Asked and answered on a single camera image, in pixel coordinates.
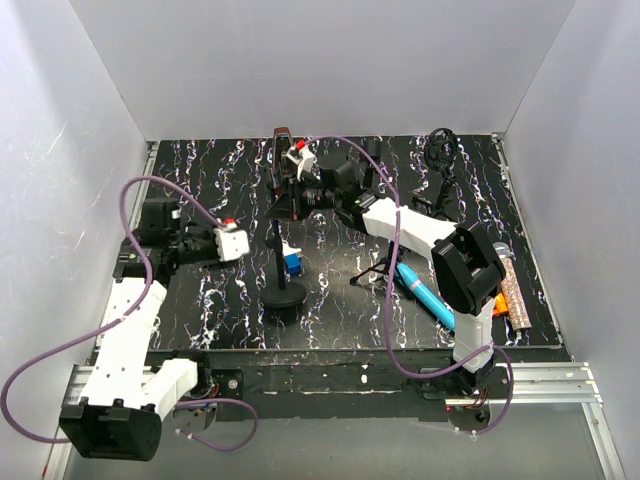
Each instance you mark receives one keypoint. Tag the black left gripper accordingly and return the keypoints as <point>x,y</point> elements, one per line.
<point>209,228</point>

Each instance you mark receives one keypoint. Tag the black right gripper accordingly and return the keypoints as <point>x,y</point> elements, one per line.
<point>282,207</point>

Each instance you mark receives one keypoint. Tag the blue white toy block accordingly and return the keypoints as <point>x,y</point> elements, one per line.
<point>291,257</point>

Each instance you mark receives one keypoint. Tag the black round base mic stand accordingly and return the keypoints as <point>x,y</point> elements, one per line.
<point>281,293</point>

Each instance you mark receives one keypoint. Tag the black tripod stand blue mic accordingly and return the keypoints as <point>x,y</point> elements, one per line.
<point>381,270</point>

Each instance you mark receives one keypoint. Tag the black shock mount tripod stand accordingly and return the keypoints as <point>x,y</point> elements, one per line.
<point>440,151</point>

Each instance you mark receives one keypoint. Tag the blue microphone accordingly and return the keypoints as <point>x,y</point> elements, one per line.
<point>411,281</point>

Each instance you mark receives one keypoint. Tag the orange microphone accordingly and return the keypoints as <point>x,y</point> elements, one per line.
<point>501,306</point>

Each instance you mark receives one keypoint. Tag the black stand for black mic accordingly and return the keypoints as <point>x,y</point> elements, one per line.
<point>372,160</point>

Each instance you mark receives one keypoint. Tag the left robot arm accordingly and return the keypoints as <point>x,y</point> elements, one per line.
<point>120,411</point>

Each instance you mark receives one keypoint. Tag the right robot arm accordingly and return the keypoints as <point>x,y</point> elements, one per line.
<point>468,270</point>

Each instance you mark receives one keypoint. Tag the brown metronome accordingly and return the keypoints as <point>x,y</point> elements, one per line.
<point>282,141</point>

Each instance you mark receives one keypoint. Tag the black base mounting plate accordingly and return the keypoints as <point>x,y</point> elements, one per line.
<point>323,384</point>

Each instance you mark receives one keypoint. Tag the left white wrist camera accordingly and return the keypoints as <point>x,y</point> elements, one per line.
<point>231,241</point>

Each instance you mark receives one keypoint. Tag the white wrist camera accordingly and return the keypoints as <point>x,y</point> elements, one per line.
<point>298,160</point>
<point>231,241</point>

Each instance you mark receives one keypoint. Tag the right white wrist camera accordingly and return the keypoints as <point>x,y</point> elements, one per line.
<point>298,160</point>

